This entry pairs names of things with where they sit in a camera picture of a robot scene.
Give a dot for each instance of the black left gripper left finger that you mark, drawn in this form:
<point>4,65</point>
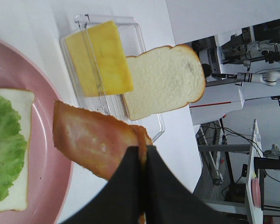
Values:
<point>118,201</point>

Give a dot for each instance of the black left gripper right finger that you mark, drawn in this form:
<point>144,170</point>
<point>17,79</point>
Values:
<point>169,202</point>

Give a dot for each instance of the red bacon strip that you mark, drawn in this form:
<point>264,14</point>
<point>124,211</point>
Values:
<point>95,141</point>

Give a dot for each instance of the white bread slice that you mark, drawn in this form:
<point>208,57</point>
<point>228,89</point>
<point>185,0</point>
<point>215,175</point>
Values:
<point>22,101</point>

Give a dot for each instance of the green lettuce leaf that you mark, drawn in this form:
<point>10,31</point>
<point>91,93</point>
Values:
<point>12,147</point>

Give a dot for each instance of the yellow cheese slice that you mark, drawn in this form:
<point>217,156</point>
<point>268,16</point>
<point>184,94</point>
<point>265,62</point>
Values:
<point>97,53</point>

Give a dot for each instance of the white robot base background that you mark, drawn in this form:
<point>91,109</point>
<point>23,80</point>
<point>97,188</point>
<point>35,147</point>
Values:
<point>238,65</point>

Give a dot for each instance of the pink round plate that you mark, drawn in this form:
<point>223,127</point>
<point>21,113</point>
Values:
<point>49,171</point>

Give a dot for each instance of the thick bread slice right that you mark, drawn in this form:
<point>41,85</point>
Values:
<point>165,79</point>

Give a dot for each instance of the right clear plastic tray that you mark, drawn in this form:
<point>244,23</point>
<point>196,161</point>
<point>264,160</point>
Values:
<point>133,45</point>

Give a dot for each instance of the white workbench frame background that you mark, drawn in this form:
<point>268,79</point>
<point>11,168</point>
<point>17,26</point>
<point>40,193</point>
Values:
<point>254,214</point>

